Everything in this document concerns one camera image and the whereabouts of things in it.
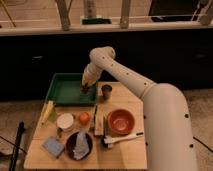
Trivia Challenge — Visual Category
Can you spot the orange red bowl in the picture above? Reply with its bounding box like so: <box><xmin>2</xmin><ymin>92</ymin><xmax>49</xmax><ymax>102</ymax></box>
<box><xmin>107</xmin><ymin>109</ymin><xmax>135</xmax><ymax>135</ymax></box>

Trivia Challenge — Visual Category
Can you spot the crumpled white cloth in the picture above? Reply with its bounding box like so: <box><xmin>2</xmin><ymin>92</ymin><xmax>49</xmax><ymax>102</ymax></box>
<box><xmin>73</xmin><ymin>129</ymin><xmax>89</xmax><ymax>160</ymax></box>

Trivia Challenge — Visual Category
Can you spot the orange tomato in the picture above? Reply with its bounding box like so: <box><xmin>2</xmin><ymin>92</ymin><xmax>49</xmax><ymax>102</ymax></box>
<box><xmin>79</xmin><ymin>112</ymin><xmax>90</xmax><ymax>125</ymax></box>

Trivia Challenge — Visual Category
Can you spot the dark red grape bunch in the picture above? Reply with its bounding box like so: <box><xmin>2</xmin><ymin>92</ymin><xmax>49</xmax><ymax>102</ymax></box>
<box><xmin>81</xmin><ymin>85</ymin><xmax>90</xmax><ymax>93</ymax></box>

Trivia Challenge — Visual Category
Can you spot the black pole stand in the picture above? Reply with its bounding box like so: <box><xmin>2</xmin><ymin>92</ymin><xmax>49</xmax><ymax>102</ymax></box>
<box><xmin>9</xmin><ymin>122</ymin><xmax>25</xmax><ymax>171</ymax></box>

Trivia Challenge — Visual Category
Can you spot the white handled black brush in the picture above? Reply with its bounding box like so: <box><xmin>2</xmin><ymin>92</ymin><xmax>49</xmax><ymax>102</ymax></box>
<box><xmin>101</xmin><ymin>132</ymin><xmax>144</xmax><ymax>148</ymax></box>

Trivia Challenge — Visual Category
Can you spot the black floor cable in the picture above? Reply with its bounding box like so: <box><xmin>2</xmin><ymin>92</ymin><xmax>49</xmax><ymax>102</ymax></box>
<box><xmin>193</xmin><ymin>135</ymin><xmax>213</xmax><ymax>155</ymax></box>

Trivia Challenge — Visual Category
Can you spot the green plastic tray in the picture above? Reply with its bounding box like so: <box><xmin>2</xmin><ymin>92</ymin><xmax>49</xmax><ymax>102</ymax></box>
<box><xmin>45</xmin><ymin>73</ymin><xmax>98</xmax><ymax>106</ymax></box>

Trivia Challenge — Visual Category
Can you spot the small dark metal cup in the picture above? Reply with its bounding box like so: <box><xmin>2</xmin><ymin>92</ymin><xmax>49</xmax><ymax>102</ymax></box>
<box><xmin>101</xmin><ymin>84</ymin><xmax>112</xmax><ymax>100</ymax></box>

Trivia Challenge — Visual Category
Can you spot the dark brown plate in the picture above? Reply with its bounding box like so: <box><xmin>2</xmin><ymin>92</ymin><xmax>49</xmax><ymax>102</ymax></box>
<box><xmin>65</xmin><ymin>132</ymin><xmax>93</xmax><ymax>160</ymax></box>

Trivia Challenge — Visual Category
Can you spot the blue sponge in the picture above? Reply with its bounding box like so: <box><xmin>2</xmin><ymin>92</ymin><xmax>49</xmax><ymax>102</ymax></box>
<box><xmin>42</xmin><ymin>137</ymin><xmax>65</xmax><ymax>158</ymax></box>

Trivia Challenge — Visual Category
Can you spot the wooden block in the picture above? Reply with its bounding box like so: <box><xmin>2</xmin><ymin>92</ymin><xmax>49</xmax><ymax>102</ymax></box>
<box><xmin>94</xmin><ymin>113</ymin><xmax>104</xmax><ymax>136</ymax></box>

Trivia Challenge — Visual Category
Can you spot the white round container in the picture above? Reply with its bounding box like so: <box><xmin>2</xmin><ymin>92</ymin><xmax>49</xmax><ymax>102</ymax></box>
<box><xmin>56</xmin><ymin>113</ymin><xmax>74</xmax><ymax>131</ymax></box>

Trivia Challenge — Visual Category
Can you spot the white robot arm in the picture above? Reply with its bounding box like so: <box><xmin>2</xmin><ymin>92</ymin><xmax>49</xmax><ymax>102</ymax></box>
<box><xmin>82</xmin><ymin>46</ymin><xmax>198</xmax><ymax>171</ymax></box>

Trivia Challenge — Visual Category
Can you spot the yellow corn cob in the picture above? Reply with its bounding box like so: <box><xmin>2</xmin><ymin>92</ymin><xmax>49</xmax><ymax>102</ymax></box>
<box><xmin>41</xmin><ymin>101</ymin><xmax>54</xmax><ymax>124</ymax></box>

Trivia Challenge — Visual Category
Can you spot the green object on shelf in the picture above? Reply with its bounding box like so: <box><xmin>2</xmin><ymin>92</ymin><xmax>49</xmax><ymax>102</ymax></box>
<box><xmin>82</xmin><ymin>18</ymin><xmax>111</xmax><ymax>25</ymax></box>

